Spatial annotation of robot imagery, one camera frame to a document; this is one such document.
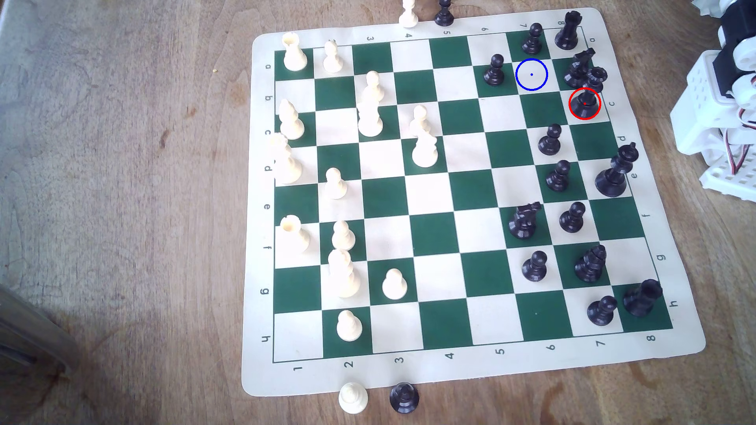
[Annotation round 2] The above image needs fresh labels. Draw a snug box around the black queen chess piece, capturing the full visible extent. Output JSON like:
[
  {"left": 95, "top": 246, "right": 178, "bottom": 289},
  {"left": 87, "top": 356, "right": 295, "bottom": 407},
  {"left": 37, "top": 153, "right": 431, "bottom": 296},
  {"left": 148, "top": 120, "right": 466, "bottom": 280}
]
[{"left": 569, "top": 66, "right": 608, "bottom": 119}]

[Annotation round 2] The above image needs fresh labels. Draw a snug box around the white pawn chess piece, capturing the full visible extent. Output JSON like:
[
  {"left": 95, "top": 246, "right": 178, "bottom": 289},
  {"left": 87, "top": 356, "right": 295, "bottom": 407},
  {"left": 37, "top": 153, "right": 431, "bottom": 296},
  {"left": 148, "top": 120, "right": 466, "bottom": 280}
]
[
  {"left": 331, "top": 220, "right": 356, "bottom": 251},
  {"left": 324, "top": 168, "right": 348, "bottom": 200},
  {"left": 409, "top": 104, "right": 432, "bottom": 137},
  {"left": 338, "top": 382, "right": 369, "bottom": 414},
  {"left": 382, "top": 268, "right": 408, "bottom": 301},
  {"left": 336, "top": 310, "right": 363, "bottom": 342},
  {"left": 361, "top": 70, "right": 385, "bottom": 102},
  {"left": 322, "top": 39, "right": 345, "bottom": 74}
]

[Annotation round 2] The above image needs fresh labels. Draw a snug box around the green and cream chess mat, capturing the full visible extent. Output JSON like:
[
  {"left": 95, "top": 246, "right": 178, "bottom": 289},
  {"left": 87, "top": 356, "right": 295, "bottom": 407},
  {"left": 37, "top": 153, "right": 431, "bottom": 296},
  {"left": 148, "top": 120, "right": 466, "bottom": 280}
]
[{"left": 241, "top": 7, "right": 706, "bottom": 397}]

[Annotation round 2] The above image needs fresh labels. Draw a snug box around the white rook chess piece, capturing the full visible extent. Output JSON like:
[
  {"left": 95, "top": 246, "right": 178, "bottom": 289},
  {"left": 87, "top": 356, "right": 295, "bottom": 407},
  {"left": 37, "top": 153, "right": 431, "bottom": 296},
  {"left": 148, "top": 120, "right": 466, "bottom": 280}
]
[
  {"left": 282, "top": 32, "right": 308, "bottom": 72},
  {"left": 279, "top": 215, "right": 311, "bottom": 255}
]

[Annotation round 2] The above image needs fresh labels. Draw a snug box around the white bishop chess piece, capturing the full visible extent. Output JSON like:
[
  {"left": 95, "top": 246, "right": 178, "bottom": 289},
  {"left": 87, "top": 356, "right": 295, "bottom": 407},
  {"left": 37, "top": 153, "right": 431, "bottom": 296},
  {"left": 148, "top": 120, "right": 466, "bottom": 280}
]
[
  {"left": 278, "top": 98, "right": 306, "bottom": 140},
  {"left": 357, "top": 96, "right": 384, "bottom": 138}
]

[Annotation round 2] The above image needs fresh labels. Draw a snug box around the white king chess piece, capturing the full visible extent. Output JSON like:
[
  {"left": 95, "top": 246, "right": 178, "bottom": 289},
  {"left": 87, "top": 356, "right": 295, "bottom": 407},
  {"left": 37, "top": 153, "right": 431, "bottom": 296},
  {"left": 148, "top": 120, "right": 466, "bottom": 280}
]
[{"left": 269, "top": 133, "right": 303, "bottom": 185}]

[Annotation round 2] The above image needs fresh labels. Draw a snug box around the black knight chess piece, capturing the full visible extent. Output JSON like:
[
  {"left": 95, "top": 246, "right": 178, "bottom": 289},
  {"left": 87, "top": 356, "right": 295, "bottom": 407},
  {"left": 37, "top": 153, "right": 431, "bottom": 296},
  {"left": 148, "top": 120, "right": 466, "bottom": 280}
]
[
  {"left": 563, "top": 48, "right": 596, "bottom": 89},
  {"left": 508, "top": 201, "right": 543, "bottom": 240}
]

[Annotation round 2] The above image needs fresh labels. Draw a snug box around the black pawn chess piece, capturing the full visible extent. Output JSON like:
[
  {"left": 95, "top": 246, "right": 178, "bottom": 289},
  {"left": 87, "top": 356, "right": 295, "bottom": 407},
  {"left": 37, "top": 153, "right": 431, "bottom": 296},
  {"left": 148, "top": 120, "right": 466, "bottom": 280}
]
[
  {"left": 521, "top": 22, "right": 544, "bottom": 55},
  {"left": 587, "top": 295, "right": 619, "bottom": 327},
  {"left": 559, "top": 201, "right": 587, "bottom": 233},
  {"left": 538, "top": 123, "right": 562, "bottom": 157},
  {"left": 546, "top": 159, "right": 572, "bottom": 192},
  {"left": 483, "top": 54, "right": 506, "bottom": 87},
  {"left": 389, "top": 382, "right": 421, "bottom": 414},
  {"left": 521, "top": 250, "right": 548, "bottom": 282}
]

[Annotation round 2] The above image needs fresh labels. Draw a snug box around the black rook chess piece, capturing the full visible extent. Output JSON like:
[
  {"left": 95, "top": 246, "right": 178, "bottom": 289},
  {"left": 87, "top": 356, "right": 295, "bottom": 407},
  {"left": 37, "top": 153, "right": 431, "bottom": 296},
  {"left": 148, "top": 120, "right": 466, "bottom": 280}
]
[
  {"left": 623, "top": 279, "right": 664, "bottom": 318},
  {"left": 554, "top": 11, "right": 582, "bottom": 51}
]

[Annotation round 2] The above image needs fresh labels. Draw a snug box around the black queen right edge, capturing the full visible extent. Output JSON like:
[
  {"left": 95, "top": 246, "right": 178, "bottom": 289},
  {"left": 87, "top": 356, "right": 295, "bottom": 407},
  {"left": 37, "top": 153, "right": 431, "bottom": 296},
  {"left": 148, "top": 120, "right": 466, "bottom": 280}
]
[{"left": 594, "top": 142, "right": 640, "bottom": 198}]

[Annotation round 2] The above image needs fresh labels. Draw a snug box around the grey metal object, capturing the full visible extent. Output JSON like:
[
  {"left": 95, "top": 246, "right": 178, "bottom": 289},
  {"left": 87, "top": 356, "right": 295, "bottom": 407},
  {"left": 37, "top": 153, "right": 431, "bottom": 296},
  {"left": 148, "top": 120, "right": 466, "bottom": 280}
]
[{"left": 0, "top": 283, "right": 80, "bottom": 379}]

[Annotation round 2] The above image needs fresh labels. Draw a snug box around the white crumpled object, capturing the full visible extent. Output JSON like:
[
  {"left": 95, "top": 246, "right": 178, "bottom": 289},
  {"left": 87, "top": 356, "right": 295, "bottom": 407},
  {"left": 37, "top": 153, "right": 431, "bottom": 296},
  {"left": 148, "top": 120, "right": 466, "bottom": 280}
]
[{"left": 691, "top": 0, "right": 731, "bottom": 18}]

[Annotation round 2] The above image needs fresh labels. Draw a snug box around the red and black servo cable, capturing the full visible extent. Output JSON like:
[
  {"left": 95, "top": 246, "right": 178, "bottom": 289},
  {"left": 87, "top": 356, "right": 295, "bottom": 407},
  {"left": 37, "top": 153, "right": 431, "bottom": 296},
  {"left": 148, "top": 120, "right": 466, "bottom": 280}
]
[{"left": 722, "top": 127, "right": 752, "bottom": 176}]

